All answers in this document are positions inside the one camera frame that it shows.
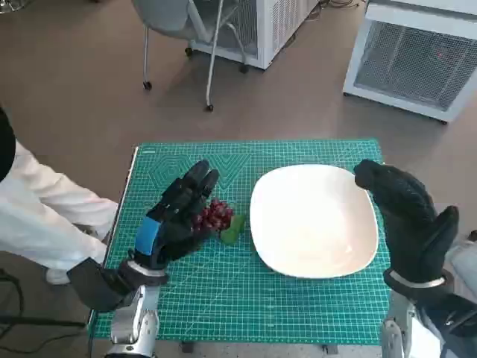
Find green cutting mat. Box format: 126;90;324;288
89;139;392;346

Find thin tangled floor cables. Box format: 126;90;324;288
323;0;370;10

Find black stand leg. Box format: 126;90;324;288
0;315;87;330

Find grey wheeled chair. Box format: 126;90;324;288
132;0;251;112

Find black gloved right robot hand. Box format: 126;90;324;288
353;159;460;285

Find white square plate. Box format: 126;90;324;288
249;165;380;280

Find black floor cable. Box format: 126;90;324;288
0;268;24;318

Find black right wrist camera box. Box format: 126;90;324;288
413;292;477;358

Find white mesh cabinet on casters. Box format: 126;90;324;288
185;0;322;75

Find red toy grapes with leaf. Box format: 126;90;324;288
190;198;247;245

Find large white mesh cabinet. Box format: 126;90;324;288
341;0;477;126

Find person in white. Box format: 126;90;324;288
0;107;120;286

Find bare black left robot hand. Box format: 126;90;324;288
130;160;221;270

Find person in grey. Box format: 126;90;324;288
445;230;477;299

